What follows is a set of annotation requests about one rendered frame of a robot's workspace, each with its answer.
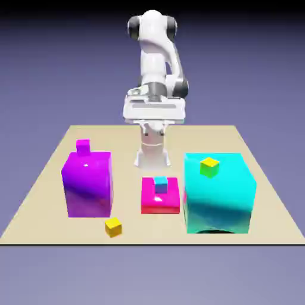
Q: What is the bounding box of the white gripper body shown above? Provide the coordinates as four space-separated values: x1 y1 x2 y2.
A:
122 96 186 125

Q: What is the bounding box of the small blue cube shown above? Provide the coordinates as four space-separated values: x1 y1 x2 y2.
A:
152 176 169 194

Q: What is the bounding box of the small yellow-green cube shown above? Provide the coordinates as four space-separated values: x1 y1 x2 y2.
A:
200 157 220 179

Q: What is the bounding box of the small magenta cube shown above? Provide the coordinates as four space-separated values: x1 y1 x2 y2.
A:
76 139 91 157

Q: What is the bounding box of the small yellow cube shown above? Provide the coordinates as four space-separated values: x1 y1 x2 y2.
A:
104 216 123 238

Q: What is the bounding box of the large pink box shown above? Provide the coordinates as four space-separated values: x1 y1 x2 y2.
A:
141 176 180 214

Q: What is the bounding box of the large purple box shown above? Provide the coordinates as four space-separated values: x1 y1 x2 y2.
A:
61 151 114 219

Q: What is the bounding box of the large cyan box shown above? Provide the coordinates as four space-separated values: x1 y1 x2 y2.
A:
182 152 257 235

